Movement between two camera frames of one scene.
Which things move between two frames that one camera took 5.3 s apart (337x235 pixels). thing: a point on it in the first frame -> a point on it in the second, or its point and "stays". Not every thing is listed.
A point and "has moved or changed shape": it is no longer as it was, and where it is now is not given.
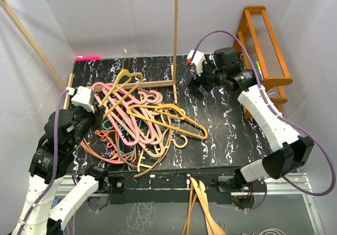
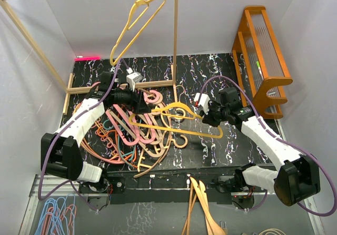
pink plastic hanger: [130, 113] -> [116, 129]
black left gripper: [97, 116] -> [137, 103]
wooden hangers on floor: [213, 227] stays
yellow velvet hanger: [172, 110] has moved or changed shape
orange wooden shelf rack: [271, 70] stays
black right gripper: [198, 79] -> [208, 118]
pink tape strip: [87, 58] stays
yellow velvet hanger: [121, 80] has moved or changed shape
